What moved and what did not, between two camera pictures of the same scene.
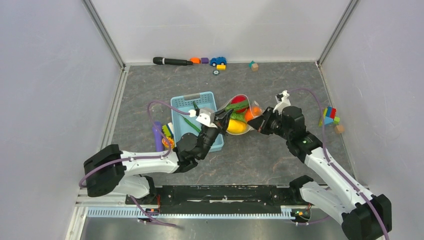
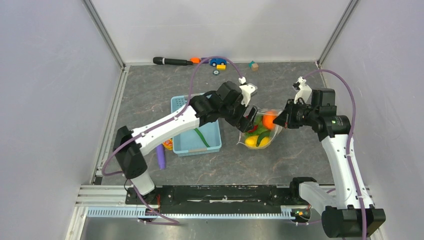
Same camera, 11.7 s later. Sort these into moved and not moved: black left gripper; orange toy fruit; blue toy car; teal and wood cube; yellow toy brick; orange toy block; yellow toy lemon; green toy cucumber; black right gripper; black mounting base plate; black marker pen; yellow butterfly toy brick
Moved: orange toy fruit; black left gripper; green toy cucumber; yellow toy lemon; black right gripper
Not moved: black marker pen; yellow butterfly toy brick; blue toy car; black mounting base plate; yellow toy brick; orange toy block; teal and wood cube
